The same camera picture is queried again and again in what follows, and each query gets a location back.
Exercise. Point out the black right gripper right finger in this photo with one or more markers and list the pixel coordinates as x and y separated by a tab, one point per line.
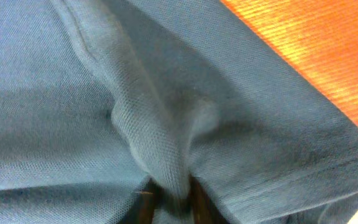
204	210

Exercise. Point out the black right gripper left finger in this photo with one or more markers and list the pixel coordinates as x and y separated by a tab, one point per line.
142	211

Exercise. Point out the blue polo shirt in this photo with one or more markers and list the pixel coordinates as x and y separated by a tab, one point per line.
257	100

